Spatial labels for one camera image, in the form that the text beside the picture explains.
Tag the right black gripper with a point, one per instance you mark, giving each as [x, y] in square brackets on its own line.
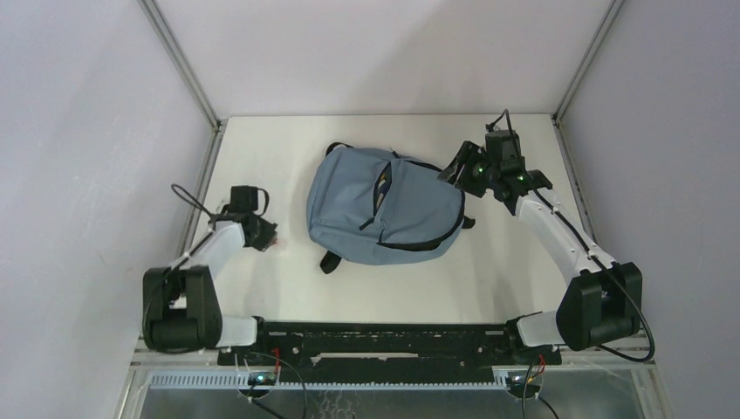
[466, 153]

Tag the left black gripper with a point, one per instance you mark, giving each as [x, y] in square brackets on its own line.
[270, 231]

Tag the blue-grey student backpack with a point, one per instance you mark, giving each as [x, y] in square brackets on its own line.
[416, 219]

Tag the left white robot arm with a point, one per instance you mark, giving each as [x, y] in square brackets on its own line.
[181, 311]

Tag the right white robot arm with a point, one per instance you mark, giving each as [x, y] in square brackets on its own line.
[602, 300]

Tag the white cable duct strip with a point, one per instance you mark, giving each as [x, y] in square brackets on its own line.
[221, 380]

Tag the black mounting rail base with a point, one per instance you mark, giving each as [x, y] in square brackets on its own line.
[317, 351]

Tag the right aluminium corner post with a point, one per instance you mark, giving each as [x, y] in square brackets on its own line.
[593, 48]

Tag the aluminium corner post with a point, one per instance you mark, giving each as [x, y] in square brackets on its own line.
[593, 48]
[177, 55]

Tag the left aluminium corner post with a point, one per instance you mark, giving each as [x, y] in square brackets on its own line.
[177, 55]

